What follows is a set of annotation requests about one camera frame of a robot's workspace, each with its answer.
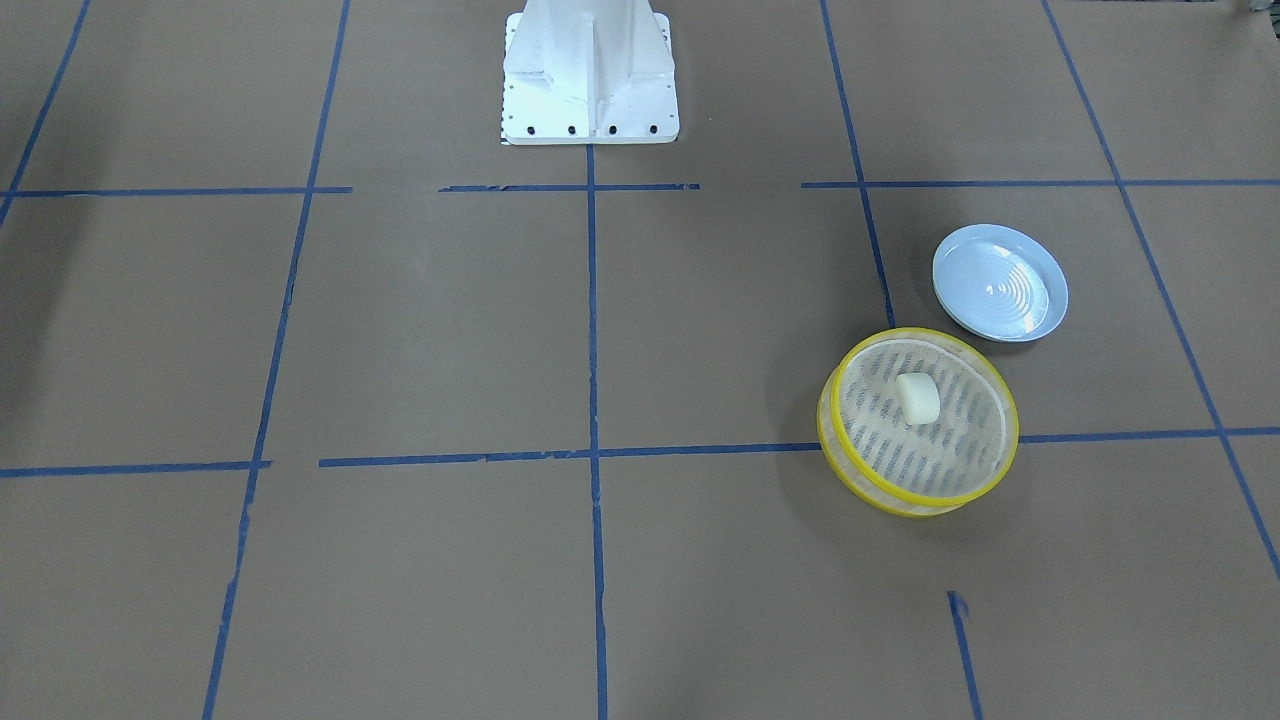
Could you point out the white steamed bun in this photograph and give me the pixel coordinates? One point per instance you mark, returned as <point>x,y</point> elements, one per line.
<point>919,398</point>

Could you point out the yellow round steamer basket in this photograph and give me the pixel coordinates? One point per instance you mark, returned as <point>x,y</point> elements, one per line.
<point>918,422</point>

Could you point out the brown paper table cover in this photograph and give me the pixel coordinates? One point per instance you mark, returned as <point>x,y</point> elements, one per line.
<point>319,402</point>

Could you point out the light blue plate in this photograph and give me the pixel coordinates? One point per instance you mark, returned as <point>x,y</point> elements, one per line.
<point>1000,283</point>

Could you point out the white camera stand base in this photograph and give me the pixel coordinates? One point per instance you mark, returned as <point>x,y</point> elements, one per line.
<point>587,73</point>

